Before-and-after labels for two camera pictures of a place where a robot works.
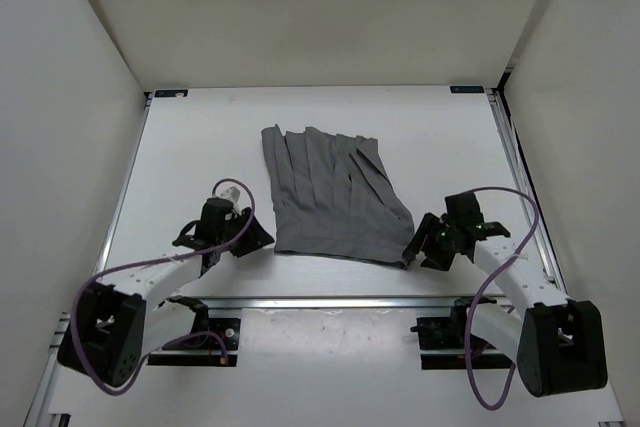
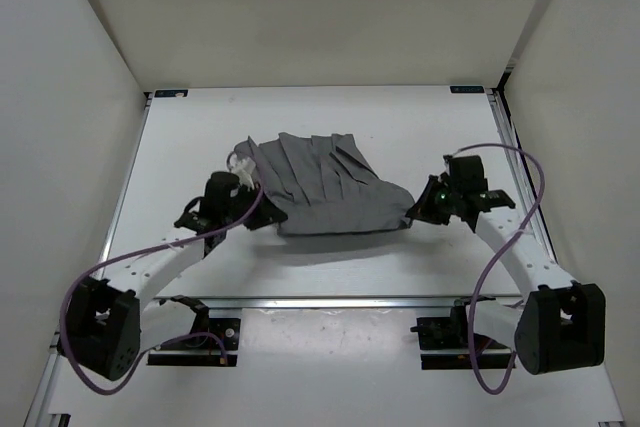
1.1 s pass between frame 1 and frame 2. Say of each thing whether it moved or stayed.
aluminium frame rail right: stayed
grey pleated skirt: moved
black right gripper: moved
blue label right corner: stayed
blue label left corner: stayed
